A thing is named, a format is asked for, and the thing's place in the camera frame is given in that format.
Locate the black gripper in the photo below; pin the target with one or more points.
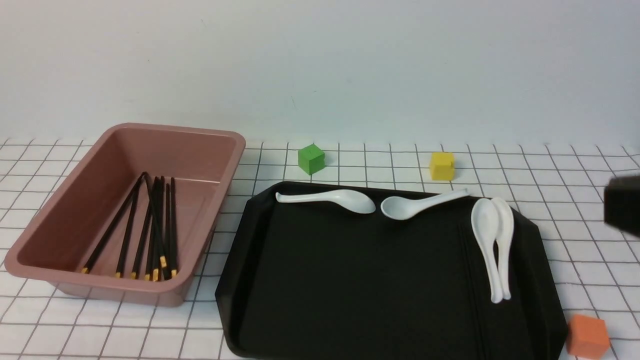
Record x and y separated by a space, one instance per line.
621 204

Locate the black chopstick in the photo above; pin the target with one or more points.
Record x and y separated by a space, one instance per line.
174 252
138 268
151 269
127 235
166 229
126 204
158 208

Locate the white spoon right outer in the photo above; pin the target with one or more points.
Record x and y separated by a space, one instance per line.
504 240

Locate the white spoon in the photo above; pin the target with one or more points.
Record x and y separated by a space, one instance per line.
402 209
504 240
352 200
485 224

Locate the white spoon right inner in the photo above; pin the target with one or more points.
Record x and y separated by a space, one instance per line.
485 224

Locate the orange cube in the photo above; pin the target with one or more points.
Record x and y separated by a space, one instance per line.
588 337

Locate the yellow cube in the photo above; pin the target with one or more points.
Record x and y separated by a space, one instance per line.
442 166

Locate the white spoon centre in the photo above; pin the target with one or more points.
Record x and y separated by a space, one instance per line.
402 209

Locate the white spoon far left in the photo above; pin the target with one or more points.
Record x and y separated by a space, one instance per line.
352 200

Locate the green cube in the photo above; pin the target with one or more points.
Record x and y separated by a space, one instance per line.
311 159

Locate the black plastic tray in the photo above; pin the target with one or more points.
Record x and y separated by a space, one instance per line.
314 281

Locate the pink plastic bin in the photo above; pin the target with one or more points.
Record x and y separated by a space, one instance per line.
59 240

